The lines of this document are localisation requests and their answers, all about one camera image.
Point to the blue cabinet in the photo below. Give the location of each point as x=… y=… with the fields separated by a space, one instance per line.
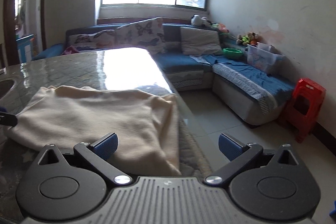
x=25 y=48

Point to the dark wooden door frame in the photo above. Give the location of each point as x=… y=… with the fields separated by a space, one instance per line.
x=11 y=16

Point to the blue sofa blanket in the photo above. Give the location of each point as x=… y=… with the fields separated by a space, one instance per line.
x=275 y=82

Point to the red plastic stool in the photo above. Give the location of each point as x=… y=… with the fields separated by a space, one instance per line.
x=307 y=90

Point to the black induction cooker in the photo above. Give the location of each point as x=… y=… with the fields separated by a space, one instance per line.
x=5 y=87

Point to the panda plush toy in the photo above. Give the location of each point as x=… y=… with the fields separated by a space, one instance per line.
x=195 y=20

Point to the cream fleece garment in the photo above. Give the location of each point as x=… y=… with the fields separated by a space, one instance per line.
x=92 y=113

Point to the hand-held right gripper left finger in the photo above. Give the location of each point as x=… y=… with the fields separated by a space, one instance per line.
x=106 y=146

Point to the brown and green plush toys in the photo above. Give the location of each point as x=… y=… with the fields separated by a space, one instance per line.
x=248 y=39

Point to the green plastic bowl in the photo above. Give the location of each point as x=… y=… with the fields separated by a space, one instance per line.
x=232 y=53

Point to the large butterfly print pillow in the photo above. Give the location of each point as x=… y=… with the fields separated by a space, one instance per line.
x=141 y=32

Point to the grey pillow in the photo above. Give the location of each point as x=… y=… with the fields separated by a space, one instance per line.
x=199 y=40

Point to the blue corner sofa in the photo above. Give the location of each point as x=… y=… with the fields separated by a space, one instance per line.
x=171 y=32

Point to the clear plastic storage box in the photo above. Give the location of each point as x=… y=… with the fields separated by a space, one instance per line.
x=262 y=60

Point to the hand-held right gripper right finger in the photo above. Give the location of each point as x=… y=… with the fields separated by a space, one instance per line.
x=231 y=146

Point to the flat butterfly print pillow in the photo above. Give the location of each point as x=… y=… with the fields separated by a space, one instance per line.
x=92 y=39

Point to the pink cloth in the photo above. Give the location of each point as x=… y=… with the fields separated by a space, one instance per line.
x=69 y=50

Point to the pink plastic toy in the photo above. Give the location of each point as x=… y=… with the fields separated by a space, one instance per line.
x=221 y=28

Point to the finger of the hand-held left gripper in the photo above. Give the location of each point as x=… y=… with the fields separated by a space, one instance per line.
x=9 y=120

